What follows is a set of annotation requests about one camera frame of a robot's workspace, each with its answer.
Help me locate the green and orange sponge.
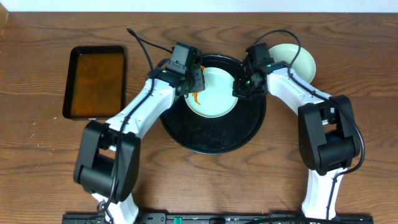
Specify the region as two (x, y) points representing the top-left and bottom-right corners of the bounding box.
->
(192, 65), (205, 105)

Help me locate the light green plate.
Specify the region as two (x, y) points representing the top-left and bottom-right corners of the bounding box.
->
(269, 44), (317, 83)
(185, 67), (238, 118)

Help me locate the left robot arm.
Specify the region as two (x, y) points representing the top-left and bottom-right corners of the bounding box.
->
(62, 42), (205, 223)

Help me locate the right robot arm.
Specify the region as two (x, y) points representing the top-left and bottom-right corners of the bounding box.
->
(233, 43), (364, 220)

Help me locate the round black serving tray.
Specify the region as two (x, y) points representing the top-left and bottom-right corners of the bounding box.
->
(160, 55), (266, 154)

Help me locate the black rectangular wash tray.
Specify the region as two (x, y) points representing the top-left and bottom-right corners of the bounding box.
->
(62, 45), (127, 119)

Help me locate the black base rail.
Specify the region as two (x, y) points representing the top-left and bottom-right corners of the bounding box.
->
(61, 212), (374, 224)

